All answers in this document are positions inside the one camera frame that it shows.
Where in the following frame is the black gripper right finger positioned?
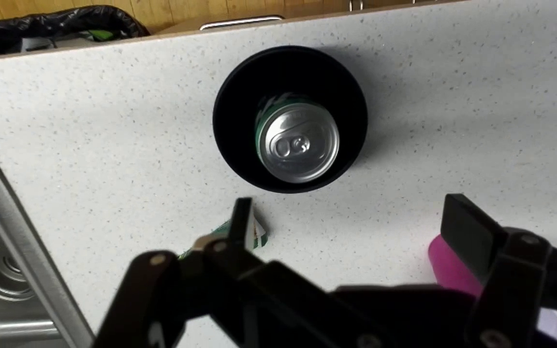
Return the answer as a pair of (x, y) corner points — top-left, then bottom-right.
(438, 192), (557, 348)

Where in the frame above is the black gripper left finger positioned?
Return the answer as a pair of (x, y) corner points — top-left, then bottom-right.
(90, 196), (382, 348)

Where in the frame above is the green soda can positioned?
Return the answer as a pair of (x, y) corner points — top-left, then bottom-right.
(251, 94), (342, 186)

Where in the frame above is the black bowl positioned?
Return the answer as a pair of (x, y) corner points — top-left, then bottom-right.
(210, 45), (369, 196)

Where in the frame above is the small green snack packet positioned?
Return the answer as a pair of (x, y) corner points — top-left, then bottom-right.
(189, 210), (270, 256)

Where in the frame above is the pink plastic cup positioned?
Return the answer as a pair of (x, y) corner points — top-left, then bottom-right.
(425, 235), (487, 301)

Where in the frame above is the stainless steel double sink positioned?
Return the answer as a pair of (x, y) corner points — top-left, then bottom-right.
(0, 121), (94, 348)

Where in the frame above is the wooden base cabinet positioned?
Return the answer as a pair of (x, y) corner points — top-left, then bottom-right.
(0, 0), (460, 65)

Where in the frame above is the black trash bag bin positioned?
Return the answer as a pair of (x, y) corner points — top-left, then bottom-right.
(0, 5), (152, 61)

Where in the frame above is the metal drawer handle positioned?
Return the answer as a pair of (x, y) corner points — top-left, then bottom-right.
(196, 14), (285, 34)

